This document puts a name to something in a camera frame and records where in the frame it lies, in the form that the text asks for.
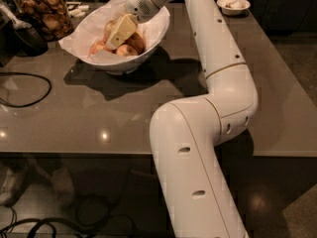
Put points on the right white shoe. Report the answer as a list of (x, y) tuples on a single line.
[(63, 186)]

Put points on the small white bowl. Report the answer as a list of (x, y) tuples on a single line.
[(233, 7)]

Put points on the glass jar of chips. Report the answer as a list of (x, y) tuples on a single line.
[(50, 17)]

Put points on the left white shoe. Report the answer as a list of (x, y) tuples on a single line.
[(13, 186)]

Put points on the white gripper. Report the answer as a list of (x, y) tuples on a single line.
[(138, 4)]

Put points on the large white bowl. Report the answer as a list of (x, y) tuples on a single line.
[(132, 61)]

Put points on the white shoe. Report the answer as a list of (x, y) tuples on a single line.
[(63, 186), (13, 186)]

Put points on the white paper liner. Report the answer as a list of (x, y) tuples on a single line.
[(87, 30)]

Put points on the left red apple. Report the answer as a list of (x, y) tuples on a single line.
[(99, 46)]

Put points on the white packets behind bowl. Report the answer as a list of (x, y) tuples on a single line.
[(77, 11)]

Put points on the black round device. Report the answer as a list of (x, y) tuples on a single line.
[(29, 40)]

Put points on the front red apple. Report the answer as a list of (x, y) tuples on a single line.
[(126, 51)]

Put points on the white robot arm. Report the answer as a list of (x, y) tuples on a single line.
[(185, 132)]

